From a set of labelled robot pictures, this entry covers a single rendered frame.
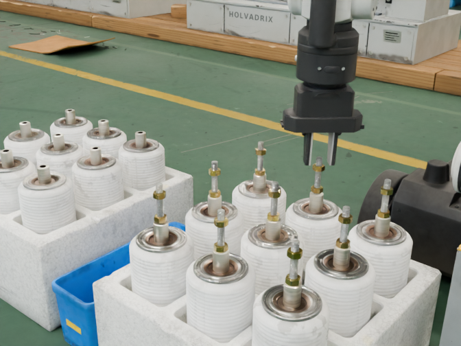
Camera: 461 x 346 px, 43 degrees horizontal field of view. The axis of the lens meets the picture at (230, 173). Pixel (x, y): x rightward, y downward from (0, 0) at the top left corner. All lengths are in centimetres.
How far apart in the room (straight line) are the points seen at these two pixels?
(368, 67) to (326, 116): 199
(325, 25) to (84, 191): 58
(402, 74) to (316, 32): 200
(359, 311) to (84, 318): 45
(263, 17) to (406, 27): 81
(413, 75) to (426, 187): 160
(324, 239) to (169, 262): 26
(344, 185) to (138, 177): 68
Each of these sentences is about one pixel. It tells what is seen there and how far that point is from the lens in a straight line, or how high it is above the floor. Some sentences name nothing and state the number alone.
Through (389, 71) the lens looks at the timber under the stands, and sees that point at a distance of 283.
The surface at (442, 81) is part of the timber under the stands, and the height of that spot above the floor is 5.
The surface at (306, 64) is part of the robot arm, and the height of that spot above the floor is 50.
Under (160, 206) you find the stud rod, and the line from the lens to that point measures 85.
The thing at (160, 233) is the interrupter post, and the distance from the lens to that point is 87.
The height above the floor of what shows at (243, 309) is 21.
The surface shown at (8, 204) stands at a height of 19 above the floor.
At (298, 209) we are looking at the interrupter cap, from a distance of 97.
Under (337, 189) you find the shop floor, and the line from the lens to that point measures 166.
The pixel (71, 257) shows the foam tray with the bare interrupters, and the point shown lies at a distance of 110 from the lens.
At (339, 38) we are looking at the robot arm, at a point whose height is 54.
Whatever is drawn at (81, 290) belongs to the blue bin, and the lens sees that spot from 111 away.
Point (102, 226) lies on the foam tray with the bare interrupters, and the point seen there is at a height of 16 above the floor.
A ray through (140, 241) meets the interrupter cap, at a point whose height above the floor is 25.
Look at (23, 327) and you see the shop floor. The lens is 117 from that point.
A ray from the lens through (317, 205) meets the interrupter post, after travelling 96.
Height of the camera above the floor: 69
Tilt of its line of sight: 23 degrees down
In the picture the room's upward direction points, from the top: 1 degrees clockwise
